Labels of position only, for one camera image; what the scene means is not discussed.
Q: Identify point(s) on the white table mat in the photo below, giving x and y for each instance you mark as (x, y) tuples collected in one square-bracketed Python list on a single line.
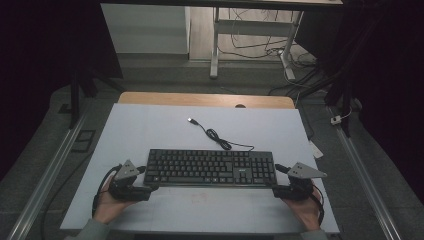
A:
[(206, 210)]

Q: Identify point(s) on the small white box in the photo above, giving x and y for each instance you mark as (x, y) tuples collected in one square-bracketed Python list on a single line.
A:
[(335, 120)]

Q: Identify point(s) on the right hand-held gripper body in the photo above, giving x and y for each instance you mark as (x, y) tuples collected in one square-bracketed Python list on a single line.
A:
[(296, 188)]

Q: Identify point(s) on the aluminium rail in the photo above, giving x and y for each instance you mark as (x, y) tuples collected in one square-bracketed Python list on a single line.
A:
[(365, 186), (43, 186)]

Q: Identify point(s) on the white desk frame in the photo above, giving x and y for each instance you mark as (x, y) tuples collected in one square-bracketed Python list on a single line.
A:
[(253, 27)]

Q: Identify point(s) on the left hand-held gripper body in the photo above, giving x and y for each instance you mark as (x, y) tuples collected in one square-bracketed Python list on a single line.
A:
[(128, 186)]

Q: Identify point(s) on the black metal stand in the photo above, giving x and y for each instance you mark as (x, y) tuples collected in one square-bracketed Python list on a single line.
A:
[(343, 96), (75, 100)]

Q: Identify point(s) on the white paper tag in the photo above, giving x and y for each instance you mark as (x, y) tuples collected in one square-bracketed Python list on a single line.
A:
[(316, 150)]

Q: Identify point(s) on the black keyboard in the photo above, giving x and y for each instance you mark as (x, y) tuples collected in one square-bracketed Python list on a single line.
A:
[(210, 166)]

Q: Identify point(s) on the person's left hand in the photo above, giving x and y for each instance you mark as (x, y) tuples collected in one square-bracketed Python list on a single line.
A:
[(108, 206)]

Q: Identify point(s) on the white cabinet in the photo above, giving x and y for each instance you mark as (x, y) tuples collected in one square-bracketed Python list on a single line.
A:
[(143, 28)]

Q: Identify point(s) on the person's right hand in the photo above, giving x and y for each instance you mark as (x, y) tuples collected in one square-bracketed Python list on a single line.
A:
[(305, 210)]

